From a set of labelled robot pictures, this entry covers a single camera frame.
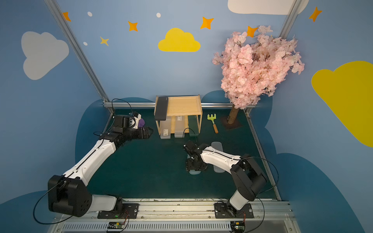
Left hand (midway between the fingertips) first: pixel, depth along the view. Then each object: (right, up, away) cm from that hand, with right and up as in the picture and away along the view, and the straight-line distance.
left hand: (146, 128), depth 85 cm
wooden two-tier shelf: (+20, +15, +12) cm, 28 cm away
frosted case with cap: (+18, +1, +25) cm, 31 cm away
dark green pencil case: (+28, +2, +23) cm, 37 cm away
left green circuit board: (-12, -48, -13) cm, 51 cm away
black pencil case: (+8, +13, +6) cm, 16 cm away
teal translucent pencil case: (+27, -26, 0) cm, 37 cm away
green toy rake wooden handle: (+45, +8, +33) cm, 56 cm away
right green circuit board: (+51, -50, -12) cm, 72 cm away
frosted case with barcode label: (+8, 0, +20) cm, 21 cm away
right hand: (+29, -24, +3) cm, 37 cm away
